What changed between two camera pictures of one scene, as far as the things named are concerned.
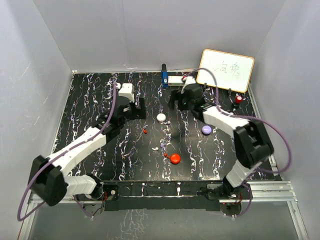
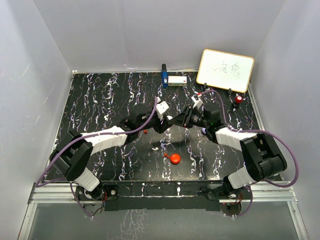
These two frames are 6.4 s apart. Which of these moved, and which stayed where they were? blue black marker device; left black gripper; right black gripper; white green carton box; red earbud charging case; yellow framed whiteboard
Moved: left black gripper; right black gripper
Stayed: yellow framed whiteboard; white green carton box; red earbud charging case; blue black marker device
